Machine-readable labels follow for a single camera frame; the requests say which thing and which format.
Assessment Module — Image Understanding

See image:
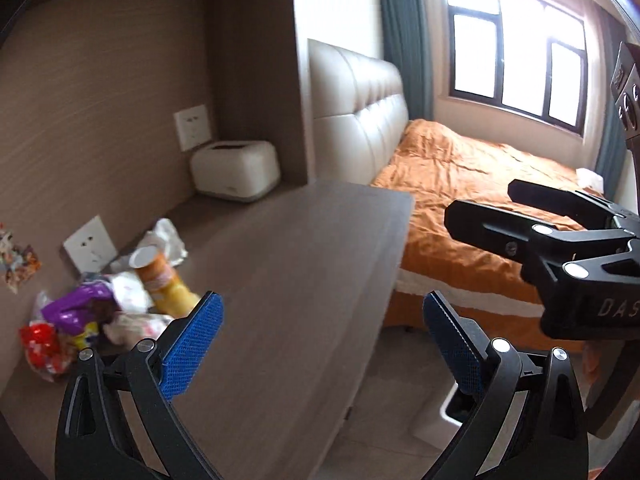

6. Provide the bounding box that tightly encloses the orange bed cover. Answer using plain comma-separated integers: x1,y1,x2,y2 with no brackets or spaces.
373,119,586,351

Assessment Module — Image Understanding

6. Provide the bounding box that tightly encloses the white wall socket lower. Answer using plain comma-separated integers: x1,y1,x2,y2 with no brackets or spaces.
63,216,118,274

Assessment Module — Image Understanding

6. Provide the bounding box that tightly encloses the white item on bed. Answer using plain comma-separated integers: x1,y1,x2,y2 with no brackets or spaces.
576,167,604,196

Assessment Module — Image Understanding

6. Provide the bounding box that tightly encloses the orange cylindrical snack can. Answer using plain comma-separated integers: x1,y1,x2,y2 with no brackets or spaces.
129,246,200,318

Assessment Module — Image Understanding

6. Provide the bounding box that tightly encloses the teal curtain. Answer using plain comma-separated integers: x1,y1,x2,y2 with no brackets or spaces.
380,0,434,119

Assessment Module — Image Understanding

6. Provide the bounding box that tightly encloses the purple snack wrapper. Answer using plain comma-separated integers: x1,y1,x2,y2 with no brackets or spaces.
41,281,113,336

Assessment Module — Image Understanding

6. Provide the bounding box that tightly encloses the cream padded headboard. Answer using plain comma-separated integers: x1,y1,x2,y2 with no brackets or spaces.
308,40,409,185

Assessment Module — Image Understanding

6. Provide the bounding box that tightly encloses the red snack wrapper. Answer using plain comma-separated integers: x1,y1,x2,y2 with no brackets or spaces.
18,321,75,382

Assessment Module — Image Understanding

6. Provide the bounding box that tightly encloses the window with dark frame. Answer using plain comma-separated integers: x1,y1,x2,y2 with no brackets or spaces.
446,0,588,136

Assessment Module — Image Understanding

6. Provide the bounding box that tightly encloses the white trash bin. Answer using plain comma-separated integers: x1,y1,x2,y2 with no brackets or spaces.
409,379,462,451

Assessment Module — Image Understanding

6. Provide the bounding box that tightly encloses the white wall socket upper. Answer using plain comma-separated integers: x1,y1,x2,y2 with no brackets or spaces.
174,104,213,152

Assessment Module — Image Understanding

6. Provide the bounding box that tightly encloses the white tissue box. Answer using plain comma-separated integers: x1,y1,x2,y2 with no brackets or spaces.
190,141,281,203

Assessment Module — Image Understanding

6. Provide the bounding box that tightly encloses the white wall socket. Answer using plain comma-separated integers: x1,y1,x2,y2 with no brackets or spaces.
63,216,118,274
174,104,213,152

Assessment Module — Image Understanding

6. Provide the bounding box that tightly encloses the clear plastic wrapper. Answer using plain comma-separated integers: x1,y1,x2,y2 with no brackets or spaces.
103,271,174,349

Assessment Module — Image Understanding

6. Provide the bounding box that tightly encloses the white tissue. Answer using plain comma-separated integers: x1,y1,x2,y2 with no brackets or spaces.
108,218,189,273

